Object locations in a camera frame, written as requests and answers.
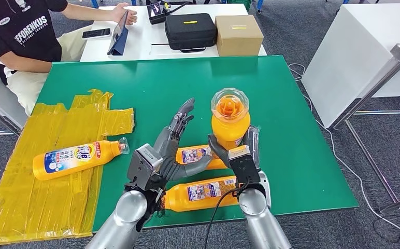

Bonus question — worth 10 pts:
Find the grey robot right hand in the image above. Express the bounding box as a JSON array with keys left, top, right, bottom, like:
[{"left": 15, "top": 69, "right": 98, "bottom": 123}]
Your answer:
[{"left": 208, "top": 125, "right": 261, "bottom": 169}]

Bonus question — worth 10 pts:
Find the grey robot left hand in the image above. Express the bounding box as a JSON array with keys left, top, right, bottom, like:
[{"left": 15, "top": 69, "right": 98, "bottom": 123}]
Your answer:
[{"left": 153, "top": 98, "right": 215, "bottom": 183}]

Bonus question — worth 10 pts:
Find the person's left hand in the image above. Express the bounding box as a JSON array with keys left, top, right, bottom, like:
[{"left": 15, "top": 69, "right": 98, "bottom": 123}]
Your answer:
[{"left": 110, "top": 3, "right": 138, "bottom": 26}]

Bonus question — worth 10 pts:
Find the orange detergent bottle clear cap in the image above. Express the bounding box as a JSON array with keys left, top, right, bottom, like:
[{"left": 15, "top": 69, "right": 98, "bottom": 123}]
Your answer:
[
  {"left": 160, "top": 175, "right": 239, "bottom": 213},
  {"left": 210, "top": 87, "right": 251, "bottom": 151},
  {"left": 32, "top": 137, "right": 131, "bottom": 182},
  {"left": 175, "top": 144, "right": 227, "bottom": 171}
]

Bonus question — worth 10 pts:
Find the white desk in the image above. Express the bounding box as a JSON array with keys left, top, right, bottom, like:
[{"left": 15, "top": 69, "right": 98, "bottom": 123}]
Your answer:
[{"left": 80, "top": 4, "right": 267, "bottom": 63}]

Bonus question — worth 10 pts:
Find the tablet in blue case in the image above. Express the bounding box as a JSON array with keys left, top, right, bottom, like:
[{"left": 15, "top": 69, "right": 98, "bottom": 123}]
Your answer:
[{"left": 107, "top": 10, "right": 130, "bottom": 56}]

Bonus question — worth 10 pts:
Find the black controller with screen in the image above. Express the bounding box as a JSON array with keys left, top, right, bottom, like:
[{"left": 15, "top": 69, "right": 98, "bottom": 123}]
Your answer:
[{"left": 146, "top": 2, "right": 172, "bottom": 25}]

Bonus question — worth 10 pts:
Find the green table mat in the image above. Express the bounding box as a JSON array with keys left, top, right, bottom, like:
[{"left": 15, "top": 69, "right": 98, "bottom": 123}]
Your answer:
[{"left": 35, "top": 54, "right": 360, "bottom": 232}]

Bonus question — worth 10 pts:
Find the smartphone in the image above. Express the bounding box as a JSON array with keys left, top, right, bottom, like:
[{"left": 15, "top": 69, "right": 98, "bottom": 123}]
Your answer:
[{"left": 81, "top": 27, "right": 112, "bottom": 40}]

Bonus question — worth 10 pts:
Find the black zip carry case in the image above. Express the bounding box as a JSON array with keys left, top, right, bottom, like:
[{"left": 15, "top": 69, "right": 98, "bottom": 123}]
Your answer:
[{"left": 164, "top": 13, "right": 218, "bottom": 53}]

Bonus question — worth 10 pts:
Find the brown cardboard box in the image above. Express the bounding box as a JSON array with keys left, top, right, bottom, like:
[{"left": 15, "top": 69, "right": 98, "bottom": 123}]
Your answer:
[{"left": 215, "top": 15, "right": 265, "bottom": 57}]

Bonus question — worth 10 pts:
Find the person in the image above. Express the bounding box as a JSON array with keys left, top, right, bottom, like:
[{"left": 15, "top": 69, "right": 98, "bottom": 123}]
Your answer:
[{"left": 0, "top": 0, "right": 138, "bottom": 116}]

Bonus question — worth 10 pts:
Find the green plastic crate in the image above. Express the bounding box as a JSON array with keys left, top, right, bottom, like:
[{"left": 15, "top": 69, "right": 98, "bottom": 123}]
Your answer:
[{"left": 226, "top": 0, "right": 252, "bottom": 11}]

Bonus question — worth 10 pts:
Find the white panel-sided table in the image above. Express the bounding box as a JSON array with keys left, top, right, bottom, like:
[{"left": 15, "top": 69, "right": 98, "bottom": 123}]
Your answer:
[{"left": 301, "top": 3, "right": 400, "bottom": 129}]

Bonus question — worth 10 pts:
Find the yellow plastic sheet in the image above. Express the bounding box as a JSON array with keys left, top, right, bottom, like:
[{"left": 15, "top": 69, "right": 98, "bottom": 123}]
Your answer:
[{"left": 0, "top": 88, "right": 135, "bottom": 247}]

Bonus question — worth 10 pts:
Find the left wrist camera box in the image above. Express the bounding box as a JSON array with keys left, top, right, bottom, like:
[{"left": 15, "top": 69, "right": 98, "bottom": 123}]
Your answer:
[{"left": 127, "top": 143, "right": 164, "bottom": 191}]

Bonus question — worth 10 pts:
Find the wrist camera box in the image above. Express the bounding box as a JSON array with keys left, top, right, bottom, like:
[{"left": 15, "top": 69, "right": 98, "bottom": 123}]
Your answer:
[
  {"left": 227, "top": 145, "right": 262, "bottom": 186},
  {"left": 127, "top": 143, "right": 164, "bottom": 191}
]

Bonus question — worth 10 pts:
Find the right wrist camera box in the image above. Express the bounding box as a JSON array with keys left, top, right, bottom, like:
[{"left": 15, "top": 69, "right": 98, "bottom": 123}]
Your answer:
[{"left": 227, "top": 145, "right": 262, "bottom": 186}]

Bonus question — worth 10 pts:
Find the black camera cable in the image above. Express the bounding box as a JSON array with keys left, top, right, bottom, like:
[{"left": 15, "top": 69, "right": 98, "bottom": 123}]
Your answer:
[{"left": 203, "top": 185, "right": 244, "bottom": 249}]

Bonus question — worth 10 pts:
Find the white floor cable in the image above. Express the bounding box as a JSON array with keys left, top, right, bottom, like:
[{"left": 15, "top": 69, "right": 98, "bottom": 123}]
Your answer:
[{"left": 288, "top": 63, "right": 400, "bottom": 237}]

